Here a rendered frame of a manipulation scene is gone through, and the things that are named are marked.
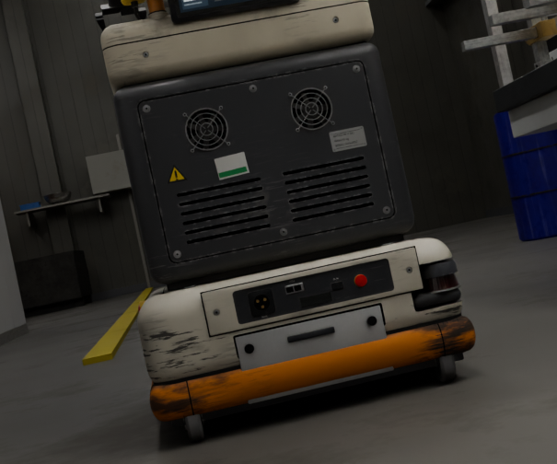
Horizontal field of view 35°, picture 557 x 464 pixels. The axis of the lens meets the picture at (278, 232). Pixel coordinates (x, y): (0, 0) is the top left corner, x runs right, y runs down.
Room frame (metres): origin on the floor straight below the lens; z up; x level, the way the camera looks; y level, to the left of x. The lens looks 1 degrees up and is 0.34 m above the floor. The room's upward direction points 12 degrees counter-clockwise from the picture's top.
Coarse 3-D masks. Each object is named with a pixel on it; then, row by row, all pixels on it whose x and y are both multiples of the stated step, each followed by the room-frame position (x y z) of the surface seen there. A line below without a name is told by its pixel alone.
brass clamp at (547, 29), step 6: (552, 18) 2.79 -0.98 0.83; (540, 24) 2.79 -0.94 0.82; (546, 24) 2.79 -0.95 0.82; (552, 24) 2.79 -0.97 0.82; (540, 30) 2.79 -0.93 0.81; (546, 30) 2.79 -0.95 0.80; (552, 30) 2.79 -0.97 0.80; (540, 36) 2.80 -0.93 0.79; (546, 36) 2.79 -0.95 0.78; (552, 36) 2.82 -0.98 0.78; (528, 42) 2.89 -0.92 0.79; (534, 42) 2.87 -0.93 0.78
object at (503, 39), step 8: (512, 32) 2.81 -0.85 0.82; (520, 32) 2.82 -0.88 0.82; (528, 32) 2.82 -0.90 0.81; (536, 32) 2.82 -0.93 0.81; (472, 40) 2.80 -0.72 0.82; (480, 40) 2.80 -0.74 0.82; (488, 40) 2.80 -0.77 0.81; (496, 40) 2.80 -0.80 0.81; (504, 40) 2.81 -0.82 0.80; (512, 40) 2.81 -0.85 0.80; (520, 40) 2.82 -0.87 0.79; (464, 48) 2.80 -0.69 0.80; (472, 48) 2.79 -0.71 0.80; (480, 48) 2.81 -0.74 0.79
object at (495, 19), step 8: (536, 8) 2.56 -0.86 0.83; (544, 8) 2.56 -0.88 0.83; (552, 8) 2.57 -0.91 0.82; (496, 16) 2.55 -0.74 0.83; (504, 16) 2.55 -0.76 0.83; (512, 16) 2.55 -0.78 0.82; (520, 16) 2.55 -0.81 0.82; (528, 16) 2.56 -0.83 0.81; (536, 16) 2.56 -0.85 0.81; (544, 16) 2.58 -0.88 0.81; (496, 24) 2.55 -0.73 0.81; (504, 24) 2.57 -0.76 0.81
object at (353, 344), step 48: (432, 240) 1.72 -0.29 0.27; (192, 288) 1.68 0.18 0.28; (432, 288) 1.71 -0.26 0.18; (144, 336) 1.65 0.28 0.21; (192, 336) 1.64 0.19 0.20; (240, 336) 1.65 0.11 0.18; (288, 336) 1.66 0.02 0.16; (336, 336) 1.67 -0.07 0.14; (384, 336) 1.68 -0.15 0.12; (432, 336) 1.69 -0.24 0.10; (192, 384) 1.63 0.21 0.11; (240, 384) 1.64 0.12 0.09; (288, 384) 1.65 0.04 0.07; (336, 384) 1.69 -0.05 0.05
